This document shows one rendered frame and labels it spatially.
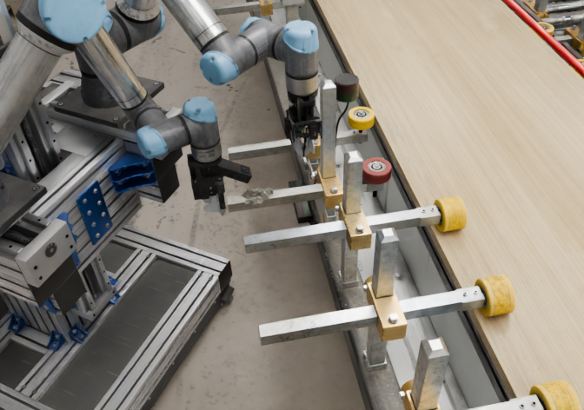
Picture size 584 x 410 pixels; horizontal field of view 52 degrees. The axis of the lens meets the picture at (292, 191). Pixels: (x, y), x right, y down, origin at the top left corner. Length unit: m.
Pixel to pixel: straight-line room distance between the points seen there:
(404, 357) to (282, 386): 0.76
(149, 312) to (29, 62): 1.26
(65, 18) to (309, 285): 1.66
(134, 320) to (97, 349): 0.16
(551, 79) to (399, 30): 0.57
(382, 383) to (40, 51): 1.00
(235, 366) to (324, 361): 0.33
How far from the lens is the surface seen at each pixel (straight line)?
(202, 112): 1.40
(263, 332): 1.21
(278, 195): 1.62
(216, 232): 2.75
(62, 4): 1.15
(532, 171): 1.71
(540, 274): 1.45
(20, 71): 1.21
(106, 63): 1.40
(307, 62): 1.32
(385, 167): 1.64
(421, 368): 1.02
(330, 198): 1.60
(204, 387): 2.28
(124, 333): 2.22
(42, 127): 1.71
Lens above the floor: 1.95
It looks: 42 degrees down
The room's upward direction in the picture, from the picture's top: 3 degrees counter-clockwise
